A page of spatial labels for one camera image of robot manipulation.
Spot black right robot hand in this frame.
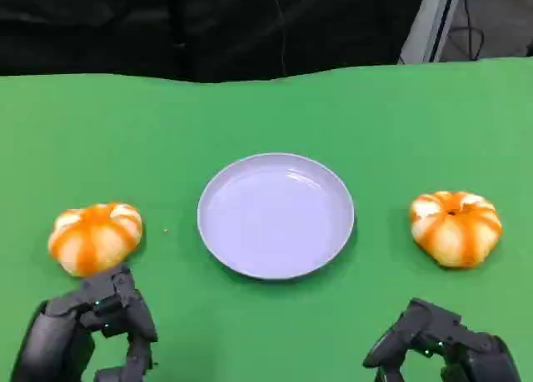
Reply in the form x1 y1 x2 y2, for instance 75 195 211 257
361 297 521 382

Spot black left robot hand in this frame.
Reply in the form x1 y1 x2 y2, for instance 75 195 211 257
10 265 159 382

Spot orange and white bread roll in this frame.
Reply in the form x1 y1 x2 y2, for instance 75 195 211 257
47 201 145 278
408 190 504 269

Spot lilac plate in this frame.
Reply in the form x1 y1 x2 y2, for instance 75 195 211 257
197 151 356 281

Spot green table cloth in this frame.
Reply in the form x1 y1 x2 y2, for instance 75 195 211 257
0 56 533 382

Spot black backdrop curtain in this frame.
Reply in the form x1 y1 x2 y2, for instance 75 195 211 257
0 0 430 84

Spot black looped floor cable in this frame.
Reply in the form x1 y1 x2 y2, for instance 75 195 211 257
451 5 489 62

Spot white metal frame post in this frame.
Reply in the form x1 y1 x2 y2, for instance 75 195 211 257
398 0 464 65

